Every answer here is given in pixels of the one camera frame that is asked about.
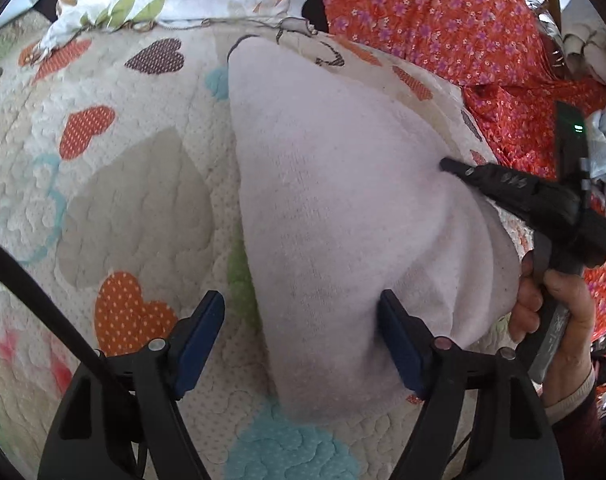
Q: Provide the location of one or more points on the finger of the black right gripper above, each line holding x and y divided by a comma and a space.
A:
523, 195

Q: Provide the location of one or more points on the red floral fabric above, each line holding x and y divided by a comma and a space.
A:
494, 51

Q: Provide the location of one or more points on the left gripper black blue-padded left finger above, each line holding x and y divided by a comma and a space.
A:
115, 427

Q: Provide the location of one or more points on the pile of grey-blue clothes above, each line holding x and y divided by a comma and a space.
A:
584, 44

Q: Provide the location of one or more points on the person's right hand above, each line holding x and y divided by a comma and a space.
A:
571, 365

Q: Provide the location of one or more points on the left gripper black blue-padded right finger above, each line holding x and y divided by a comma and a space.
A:
510, 436

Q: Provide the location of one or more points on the heart-patterned quilt bedspread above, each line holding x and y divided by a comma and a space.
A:
119, 195

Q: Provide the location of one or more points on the pale pink fleece garment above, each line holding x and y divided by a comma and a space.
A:
341, 197

